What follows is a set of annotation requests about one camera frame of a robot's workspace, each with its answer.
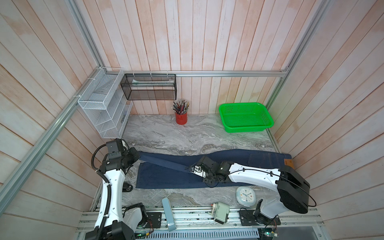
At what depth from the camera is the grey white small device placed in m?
0.71

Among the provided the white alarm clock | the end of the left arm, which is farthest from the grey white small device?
the end of the left arm

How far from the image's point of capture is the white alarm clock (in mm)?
780
